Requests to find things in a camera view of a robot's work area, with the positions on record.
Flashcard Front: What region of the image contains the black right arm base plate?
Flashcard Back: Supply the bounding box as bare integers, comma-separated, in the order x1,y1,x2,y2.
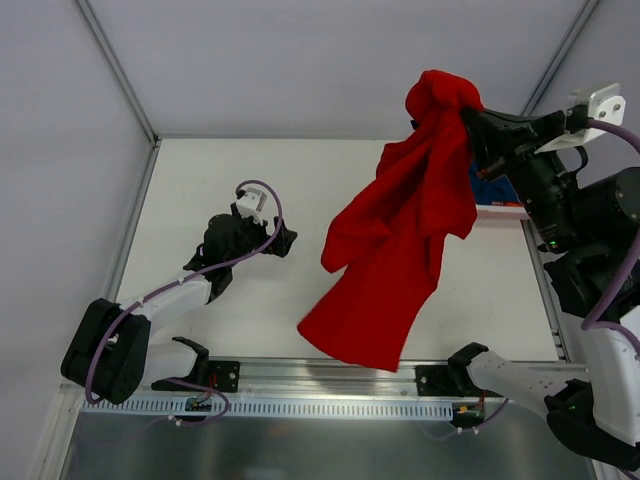
414,364,499,398

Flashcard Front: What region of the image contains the blue t shirt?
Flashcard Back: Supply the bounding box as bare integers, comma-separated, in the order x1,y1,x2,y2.
469,164,521,206

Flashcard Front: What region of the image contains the white plastic laundry basket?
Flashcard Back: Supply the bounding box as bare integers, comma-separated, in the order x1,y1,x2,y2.
476,204,529,221

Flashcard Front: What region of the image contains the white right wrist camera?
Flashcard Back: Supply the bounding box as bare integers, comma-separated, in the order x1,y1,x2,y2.
534,83,627,155

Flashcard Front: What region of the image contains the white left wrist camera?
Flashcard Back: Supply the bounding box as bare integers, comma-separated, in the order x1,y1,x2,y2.
231,187,268,225

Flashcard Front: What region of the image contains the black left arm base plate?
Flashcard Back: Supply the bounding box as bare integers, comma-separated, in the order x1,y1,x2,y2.
151,359,241,393

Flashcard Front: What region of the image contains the aluminium mounting rail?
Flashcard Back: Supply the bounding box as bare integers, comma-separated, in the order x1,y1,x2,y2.
58,357,591,401

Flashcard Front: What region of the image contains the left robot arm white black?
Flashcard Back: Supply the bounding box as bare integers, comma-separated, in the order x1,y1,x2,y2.
60,213,298,404

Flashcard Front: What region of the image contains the red t shirt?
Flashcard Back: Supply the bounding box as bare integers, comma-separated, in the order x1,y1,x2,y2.
297,70,483,372

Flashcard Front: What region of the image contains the white slotted cable duct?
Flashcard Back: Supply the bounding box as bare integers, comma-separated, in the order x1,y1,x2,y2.
81,395,454,422

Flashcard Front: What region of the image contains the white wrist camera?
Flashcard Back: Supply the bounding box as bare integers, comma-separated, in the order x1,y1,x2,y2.
231,187,268,225
534,83,627,155

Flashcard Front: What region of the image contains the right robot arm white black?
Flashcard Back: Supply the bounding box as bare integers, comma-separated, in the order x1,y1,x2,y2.
447,107,639,454

